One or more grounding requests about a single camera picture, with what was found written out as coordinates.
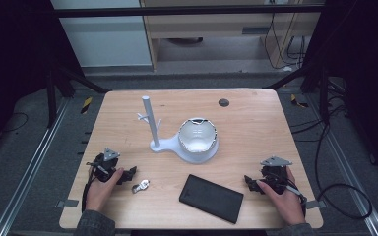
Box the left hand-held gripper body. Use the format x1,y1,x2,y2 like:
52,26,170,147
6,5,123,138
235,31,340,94
90,147,122,184

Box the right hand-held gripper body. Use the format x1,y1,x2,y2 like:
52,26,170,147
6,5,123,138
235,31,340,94
259,155,293,195

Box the black leather wallet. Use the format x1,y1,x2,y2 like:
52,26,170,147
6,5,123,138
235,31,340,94
178,173,245,225

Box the person's left hand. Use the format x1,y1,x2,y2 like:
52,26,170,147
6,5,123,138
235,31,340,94
85,167,125,212

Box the white stand with pole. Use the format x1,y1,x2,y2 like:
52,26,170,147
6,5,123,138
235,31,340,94
137,95,221,165

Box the grey tape piece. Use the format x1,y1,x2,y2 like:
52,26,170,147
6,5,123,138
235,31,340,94
304,200,328,210
55,199,80,209

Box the black and yellow tape strip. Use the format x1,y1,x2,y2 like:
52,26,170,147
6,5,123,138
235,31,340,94
80,96,94,115
289,93,310,109

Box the black metal stand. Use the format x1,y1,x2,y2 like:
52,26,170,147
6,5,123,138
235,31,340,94
44,60,111,130
262,62,332,123

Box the white cabinet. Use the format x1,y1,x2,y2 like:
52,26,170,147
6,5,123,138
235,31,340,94
50,0,154,69

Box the black curtain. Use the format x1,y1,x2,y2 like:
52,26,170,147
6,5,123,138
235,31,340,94
0,0,84,156
303,0,378,182

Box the light wooden desk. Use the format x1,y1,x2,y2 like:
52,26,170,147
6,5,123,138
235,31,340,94
139,0,326,72

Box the black horizontal bar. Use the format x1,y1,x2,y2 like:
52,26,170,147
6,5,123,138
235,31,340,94
53,4,326,19

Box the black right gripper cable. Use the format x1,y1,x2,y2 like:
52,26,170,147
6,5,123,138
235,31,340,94
284,183,308,210

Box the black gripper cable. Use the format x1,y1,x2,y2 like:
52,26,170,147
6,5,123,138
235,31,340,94
284,183,308,210
81,161,100,213

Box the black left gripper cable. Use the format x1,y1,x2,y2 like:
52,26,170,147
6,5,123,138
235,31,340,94
81,161,100,213

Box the thick black floor cable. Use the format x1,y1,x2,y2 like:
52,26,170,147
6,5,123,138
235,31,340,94
289,107,374,221

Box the metal floor rail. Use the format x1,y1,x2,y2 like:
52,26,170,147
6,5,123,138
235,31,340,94
308,94,378,236
0,97,71,236

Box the thin black floor cable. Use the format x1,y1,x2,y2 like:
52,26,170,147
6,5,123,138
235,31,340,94
0,111,30,134

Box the black hanging cables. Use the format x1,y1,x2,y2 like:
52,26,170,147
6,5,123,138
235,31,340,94
263,12,307,71

